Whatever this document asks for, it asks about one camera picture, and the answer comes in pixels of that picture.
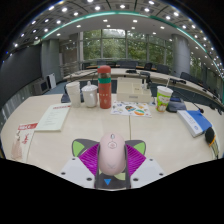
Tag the red bottle with green band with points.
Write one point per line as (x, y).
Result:
(104, 88)

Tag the printed paper cup with straw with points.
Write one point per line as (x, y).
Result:
(164, 100)

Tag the white lidded mug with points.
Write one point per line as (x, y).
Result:
(90, 96)

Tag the grey monitor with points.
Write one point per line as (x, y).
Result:
(41, 87)

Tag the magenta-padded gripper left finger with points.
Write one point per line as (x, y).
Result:
(75, 171)

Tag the cream cardboard box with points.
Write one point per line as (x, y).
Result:
(133, 91)

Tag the pink computer mouse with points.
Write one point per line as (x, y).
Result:
(112, 155)

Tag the group of ceiling lights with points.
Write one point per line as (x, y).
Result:
(113, 8)

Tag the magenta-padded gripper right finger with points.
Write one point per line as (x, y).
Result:
(146, 170)

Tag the blue and white book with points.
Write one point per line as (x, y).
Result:
(196, 121)

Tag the white printed document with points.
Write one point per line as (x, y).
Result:
(53, 117)

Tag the group of dark office chairs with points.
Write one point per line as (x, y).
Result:
(163, 68)

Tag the colourful sticker sheet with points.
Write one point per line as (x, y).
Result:
(131, 109)

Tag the red and white magazine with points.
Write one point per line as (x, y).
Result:
(23, 143)

